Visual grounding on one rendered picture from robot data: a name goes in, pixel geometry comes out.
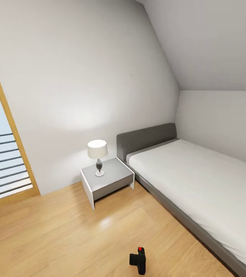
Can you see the fixed window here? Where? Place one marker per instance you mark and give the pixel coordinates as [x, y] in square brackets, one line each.
[17, 180]

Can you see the table lamp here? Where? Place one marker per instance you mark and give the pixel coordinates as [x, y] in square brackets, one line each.
[97, 153]

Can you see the nightstand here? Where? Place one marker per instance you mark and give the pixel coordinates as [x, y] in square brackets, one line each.
[116, 175]

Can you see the digital camera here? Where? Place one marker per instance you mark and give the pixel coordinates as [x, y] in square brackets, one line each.
[139, 260]

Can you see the bed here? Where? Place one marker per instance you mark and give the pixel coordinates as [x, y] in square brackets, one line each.
[205, 189]

